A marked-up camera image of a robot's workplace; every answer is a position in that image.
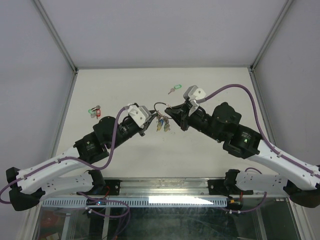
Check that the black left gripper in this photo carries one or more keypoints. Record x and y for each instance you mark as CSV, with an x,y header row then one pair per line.
x,y
142,130

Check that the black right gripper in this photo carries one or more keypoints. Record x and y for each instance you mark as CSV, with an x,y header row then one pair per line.
x,y
179,114

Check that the silver keyring with keys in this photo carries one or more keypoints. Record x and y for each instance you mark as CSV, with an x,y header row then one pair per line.
x,y
162,120

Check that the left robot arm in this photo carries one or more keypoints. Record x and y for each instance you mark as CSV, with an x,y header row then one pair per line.
x,y
78,169

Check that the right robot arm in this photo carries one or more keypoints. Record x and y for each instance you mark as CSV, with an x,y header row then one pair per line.
x,y
295,179

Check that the key with green tag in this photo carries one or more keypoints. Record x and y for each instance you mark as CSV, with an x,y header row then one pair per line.
x,y
92,111
173,89

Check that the key with red tag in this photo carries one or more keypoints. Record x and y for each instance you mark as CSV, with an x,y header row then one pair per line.
x,y
97,113

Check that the key with green tag left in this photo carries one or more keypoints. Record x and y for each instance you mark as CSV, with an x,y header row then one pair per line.
x,y
92,111

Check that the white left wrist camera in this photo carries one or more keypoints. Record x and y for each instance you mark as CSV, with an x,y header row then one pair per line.
x,y
139,113

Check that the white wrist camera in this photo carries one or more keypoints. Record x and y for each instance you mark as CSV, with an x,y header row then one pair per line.
x,y
192,95
139,113

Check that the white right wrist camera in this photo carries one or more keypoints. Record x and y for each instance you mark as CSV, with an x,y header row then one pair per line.
x,y
192,95

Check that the metal mounting rail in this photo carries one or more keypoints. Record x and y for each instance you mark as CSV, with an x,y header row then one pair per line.
x,y
144,187

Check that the white slotted cable duct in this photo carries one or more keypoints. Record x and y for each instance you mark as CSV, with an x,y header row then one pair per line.
x,y
138,202

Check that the right aluminium frame post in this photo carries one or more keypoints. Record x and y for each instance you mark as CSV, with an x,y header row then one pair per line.
x,y
272,32

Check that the aluminium frame post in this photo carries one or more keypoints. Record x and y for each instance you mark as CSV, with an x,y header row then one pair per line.
x,y
54,34
272,32

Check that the left aluminium frame post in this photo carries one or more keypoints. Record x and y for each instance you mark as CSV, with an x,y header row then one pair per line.
x,y
54,34

